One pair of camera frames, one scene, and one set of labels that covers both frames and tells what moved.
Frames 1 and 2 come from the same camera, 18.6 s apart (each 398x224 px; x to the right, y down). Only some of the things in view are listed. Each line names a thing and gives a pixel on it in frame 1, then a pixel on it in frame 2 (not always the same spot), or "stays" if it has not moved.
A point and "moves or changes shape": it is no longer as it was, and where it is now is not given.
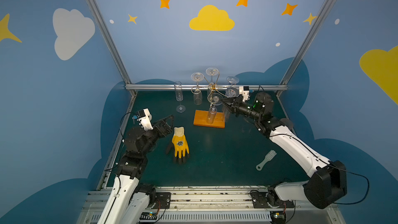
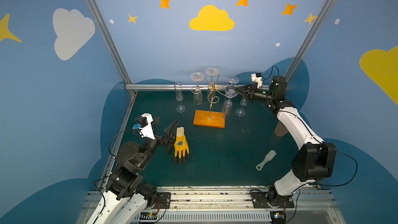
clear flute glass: (179, 94) stays
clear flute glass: (211, 71) stays
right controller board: (278, 217) stays
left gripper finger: (169, 119) → (172, 129)
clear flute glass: (197, 77) stays
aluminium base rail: (216, 204) stays
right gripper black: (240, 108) → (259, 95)
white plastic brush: (267, 158) stays
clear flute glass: (214, 99) moves or changes shape
